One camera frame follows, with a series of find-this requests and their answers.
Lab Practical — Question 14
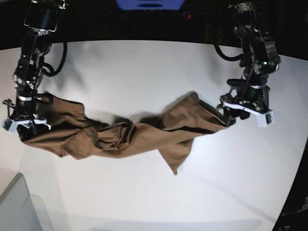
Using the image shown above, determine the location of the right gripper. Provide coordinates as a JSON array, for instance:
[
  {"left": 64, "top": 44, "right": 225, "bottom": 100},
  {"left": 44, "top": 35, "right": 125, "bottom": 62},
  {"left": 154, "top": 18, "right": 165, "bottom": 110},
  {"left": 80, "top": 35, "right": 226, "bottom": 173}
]
[{"left": 2, "top": 95, "right": 52, "bottom": 140}]

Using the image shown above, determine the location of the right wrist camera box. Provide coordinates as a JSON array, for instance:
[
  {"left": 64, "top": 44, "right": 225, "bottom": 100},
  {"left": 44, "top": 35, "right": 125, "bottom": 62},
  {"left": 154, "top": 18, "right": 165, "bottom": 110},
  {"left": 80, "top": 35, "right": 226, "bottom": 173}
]
[{"left": 1, "top": 117, "right": 18, "bottom": 133}]

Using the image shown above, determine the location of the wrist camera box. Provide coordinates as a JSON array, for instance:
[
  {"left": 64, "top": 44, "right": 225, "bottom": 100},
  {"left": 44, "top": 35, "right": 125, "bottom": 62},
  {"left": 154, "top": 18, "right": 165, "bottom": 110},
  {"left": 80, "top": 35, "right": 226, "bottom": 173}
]
[
  {"left": 256, "top": 111, "right": 275, "bottom": 128},
  {"left": 1, "top": 117, "right": 18, "bottom": 133}
]

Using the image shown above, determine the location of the black power strip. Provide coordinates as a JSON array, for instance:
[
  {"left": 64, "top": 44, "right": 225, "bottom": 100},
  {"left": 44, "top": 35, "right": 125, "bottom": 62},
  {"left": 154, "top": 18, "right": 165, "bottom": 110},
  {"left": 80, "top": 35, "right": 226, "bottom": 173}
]
[{"left": 180, "top": 12, "right": 207, "bottom": 20}]

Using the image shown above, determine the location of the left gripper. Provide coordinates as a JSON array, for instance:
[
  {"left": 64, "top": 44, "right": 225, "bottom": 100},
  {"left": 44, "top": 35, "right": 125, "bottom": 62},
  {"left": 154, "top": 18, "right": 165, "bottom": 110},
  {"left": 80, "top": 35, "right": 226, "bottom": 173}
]
[{"left": 216, "top": 86, "right": 272, "bottom": 126}]

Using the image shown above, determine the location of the blue panel with oval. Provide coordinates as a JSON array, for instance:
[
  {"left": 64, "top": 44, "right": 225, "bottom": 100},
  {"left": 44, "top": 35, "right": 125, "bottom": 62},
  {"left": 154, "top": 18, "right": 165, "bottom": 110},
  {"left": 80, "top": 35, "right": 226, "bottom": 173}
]
[{"left": 116, "top": 0, "right": 185, "bottom": 11}]

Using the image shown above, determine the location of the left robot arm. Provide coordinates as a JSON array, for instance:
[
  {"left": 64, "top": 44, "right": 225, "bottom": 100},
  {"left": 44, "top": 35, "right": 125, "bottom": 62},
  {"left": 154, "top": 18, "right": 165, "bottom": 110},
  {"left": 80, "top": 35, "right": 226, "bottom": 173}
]
[{"left": 214, "top": 0, "right": 281, "bottom": 128}]

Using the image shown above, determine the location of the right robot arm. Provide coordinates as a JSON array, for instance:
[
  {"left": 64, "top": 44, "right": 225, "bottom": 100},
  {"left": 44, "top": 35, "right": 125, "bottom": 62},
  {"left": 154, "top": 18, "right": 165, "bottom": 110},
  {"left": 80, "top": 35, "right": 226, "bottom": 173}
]
[{"left": 1, "top": 0, "right": 67, "bottom": 140}]

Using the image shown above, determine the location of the brown t-shirt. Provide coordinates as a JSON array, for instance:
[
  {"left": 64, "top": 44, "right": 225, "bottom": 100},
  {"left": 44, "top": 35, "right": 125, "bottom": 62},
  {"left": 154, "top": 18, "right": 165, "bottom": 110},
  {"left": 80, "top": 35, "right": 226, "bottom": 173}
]
[{"left": 21, "top": 92, "right": 227, "bottom": 173}]

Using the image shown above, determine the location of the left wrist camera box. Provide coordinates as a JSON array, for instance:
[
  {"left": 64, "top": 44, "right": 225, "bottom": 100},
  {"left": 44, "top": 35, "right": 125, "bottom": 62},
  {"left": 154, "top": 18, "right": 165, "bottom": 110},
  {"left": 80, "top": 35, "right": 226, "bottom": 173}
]
[{"left": 256, "top": 111, "right": 275, "bottom": 128}]

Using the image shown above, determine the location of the grey plastic bin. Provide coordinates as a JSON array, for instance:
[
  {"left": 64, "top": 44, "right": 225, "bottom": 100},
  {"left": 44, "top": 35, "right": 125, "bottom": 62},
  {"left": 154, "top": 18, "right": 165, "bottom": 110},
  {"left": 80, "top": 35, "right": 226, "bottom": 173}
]
[{"left": 0, "top": 173, "right": 53, "bottom": 231}]

